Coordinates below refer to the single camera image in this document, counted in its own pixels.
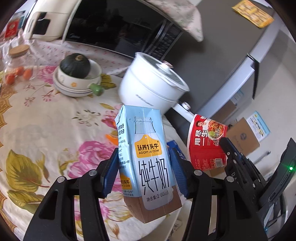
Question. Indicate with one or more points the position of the orange peel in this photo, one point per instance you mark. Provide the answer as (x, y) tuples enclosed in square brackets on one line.
[(113, 137)]

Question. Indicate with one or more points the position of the red label glass jar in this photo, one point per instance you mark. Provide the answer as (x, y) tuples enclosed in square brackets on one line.
[(14, 24)]

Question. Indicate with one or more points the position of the floral tablecloth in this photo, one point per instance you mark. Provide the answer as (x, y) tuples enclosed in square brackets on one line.
[(45, 134)]

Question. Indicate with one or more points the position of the cardboard box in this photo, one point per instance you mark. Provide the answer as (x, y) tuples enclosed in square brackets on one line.
[(242, 137), (217, 172)]

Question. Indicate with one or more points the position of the lower cardboard box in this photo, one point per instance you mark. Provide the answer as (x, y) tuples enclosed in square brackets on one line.
[(217, 172)]

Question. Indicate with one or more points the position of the upper cardboard box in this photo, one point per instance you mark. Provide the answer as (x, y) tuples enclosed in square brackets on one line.
[(242, 137)]

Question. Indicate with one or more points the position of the broom with dustpan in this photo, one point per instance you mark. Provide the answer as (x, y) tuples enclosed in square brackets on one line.
[(262, 156)]

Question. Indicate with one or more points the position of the floral cloth microwave cover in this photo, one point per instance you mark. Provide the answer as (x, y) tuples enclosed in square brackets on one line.
[(184, 14)]

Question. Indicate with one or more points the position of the blue cracker box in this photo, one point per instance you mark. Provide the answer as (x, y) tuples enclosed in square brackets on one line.
[(173, 144)]

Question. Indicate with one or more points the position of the red instant noodle cup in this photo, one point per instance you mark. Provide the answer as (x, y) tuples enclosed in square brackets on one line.
[(203, 146)]

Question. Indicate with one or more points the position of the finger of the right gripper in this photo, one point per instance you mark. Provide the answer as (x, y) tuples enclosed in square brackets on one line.
[(239, 167)]

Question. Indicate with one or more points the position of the white air fryer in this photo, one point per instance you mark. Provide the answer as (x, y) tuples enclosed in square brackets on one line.
[(47, 20)]

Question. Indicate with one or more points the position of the blue white appliance box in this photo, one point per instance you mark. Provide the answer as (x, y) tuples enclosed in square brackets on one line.
[(258, 126)]

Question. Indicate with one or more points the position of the dark green squash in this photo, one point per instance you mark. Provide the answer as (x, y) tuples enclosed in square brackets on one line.
[(75, 65)]

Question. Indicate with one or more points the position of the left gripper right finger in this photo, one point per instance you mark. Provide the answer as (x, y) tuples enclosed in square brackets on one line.
[(220, 209)]

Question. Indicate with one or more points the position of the white ceramic bowl green handle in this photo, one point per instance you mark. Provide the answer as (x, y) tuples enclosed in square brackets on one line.
[(79, 87)]

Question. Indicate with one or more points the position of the light blue milk carton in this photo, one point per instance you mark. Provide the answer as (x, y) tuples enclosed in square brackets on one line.
[(147, 180)]

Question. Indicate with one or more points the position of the white electric cooking pot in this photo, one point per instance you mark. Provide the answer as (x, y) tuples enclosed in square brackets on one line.
[(151, 83)]

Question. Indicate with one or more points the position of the grey refrigerator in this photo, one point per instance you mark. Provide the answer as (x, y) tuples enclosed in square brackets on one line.
[(217, 67)]

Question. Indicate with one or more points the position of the black microwave oven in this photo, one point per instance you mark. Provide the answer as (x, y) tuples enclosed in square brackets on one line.
[(124, 27)]

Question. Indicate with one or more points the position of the glass jug wooden lid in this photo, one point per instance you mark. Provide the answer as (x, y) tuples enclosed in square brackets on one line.
[(21, 65)]

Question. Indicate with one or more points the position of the yellow paper on fridge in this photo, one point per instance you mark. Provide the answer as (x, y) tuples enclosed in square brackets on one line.
[(253, 14)]

